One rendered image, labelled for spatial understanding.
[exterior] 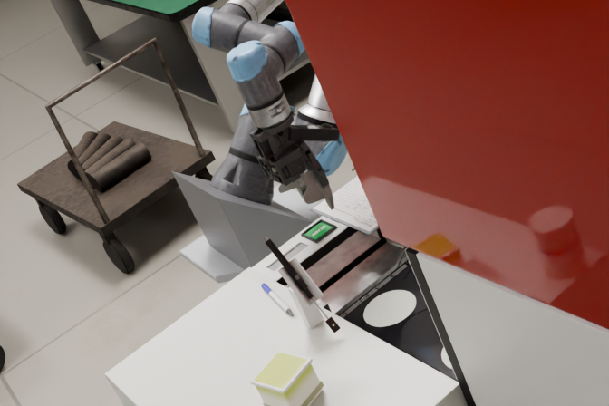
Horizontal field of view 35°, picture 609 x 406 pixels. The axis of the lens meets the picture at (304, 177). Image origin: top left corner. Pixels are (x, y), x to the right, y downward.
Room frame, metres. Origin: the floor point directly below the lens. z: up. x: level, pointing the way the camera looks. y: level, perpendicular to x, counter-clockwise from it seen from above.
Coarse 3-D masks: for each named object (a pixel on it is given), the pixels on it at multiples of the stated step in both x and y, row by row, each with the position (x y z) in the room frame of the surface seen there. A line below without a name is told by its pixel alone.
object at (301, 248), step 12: (336, 228) 1.69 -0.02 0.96; (288, 240) 1.73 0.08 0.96; (300, 240) 1.71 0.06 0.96; (324, 240) 1.67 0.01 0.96; (288, 252) 1.69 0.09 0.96; (300, 252) 1.66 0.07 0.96; (312, 252) 1.65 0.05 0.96; (264, 264) 1.68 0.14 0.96; (276, 264) 1.67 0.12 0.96; (276, 276) 1.62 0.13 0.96
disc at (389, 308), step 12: (372, 300) 1.50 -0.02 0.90; (384, 300) 1.48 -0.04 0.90; (396, 300) 1.47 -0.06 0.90; (408, 300) 1.45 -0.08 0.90; (372, 312) 1.46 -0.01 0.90; (384, 312) 1.45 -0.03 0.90; (396, 312) 1.44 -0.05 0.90; (408, 312) 1.42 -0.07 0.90; (372, 324) 1.43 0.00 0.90; (384, 324) 1.41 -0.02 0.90
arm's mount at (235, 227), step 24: (192, 192) 2.03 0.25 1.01; (216, 192) 1.96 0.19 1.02; (216, 216) 1.94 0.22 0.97; (240, 216) 1.88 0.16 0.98; (264, 216) 1.90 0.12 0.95; (288, 216) 1.92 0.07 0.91; (216, 240) 2.04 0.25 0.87; (240, 240) 1.87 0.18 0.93; (264, 240) 1.89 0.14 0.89; (240, 264) 1.94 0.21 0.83
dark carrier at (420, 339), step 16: (400, 272) 1.55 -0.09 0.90; (384, 288) 1.52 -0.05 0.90; (400, 288) 1.50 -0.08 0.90; (416, 288) 1.48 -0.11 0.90; (416, 304) 1.43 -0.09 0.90; (352, 320) 1.47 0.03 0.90; (416, 320) 1.39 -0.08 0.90; (432, 320) 1.37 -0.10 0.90; (384, 336) 1.38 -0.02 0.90; (400, 336) 1.36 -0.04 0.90; (416, 336) 1.35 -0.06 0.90; (432, 336) 1.33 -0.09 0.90; (416, 352) 1.31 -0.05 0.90; (432, 352) 1.29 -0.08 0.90; (448, 368) 1.24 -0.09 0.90
